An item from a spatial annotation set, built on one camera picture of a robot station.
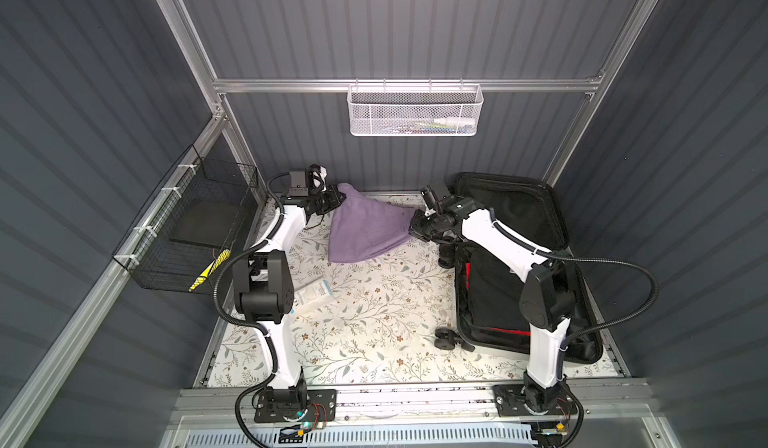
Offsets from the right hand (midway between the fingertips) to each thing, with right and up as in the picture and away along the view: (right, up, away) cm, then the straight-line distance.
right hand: (410, 232), depth 89 cm
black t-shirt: (+44, -24, -9) cm, 51 cm away
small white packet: (-30, -19, +1) cm, 36 cm away
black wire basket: (-58, -3, -27) cm, 64 cm away
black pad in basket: (-53, +3, -13) cm, 55 cm away
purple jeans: (-16, +2, +7) cm, 17 cm away
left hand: (-21, +12, +6) cm, 25 cm away
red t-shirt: (+23, -18, -5) cm, 30 cm away
